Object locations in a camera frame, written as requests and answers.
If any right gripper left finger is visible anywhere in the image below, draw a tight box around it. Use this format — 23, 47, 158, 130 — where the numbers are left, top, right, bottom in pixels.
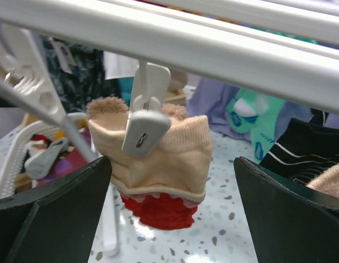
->
0, 156, 113, 263

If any white plastic sock hanger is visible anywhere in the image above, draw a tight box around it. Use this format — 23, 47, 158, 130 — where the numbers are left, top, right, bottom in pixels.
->
0, 1, 339, 114

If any white laundry basket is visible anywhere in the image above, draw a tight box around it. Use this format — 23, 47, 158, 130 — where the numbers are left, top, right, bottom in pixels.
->
0, 112, 89, 202

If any mint green sock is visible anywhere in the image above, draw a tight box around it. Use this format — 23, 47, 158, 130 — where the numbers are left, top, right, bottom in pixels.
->
225, 89, 285, 162

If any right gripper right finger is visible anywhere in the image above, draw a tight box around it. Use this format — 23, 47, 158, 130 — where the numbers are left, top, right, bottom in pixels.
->
233, 157, 339, 263

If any lavender shirt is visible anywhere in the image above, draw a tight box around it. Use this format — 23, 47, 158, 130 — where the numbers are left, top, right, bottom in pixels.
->
187, 76, 339, 143

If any black striped sock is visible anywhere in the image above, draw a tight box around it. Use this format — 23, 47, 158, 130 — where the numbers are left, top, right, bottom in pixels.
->
260, 119, 339, 185

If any beige and red character sock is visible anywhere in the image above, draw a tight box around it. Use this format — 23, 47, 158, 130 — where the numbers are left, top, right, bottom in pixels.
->
306, 163, 339, 198

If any white ruffled dress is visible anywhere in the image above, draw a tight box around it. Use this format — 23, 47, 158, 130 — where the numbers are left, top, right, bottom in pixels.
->
104, 51, 139, 80

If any grey sock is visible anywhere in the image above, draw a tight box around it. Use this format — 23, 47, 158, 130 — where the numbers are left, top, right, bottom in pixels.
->
24, 138, 69, 180

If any grey metal garment rack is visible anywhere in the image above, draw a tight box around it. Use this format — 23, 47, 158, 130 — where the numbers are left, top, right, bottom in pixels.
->
59, 115, 121, 257

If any dark leaf-print garment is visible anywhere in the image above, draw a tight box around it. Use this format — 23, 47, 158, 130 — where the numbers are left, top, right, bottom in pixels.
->
41, 36, 122, 113

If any garment price tag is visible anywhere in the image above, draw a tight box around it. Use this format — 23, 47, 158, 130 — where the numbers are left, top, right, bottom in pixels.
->
49, 37, 77, 75

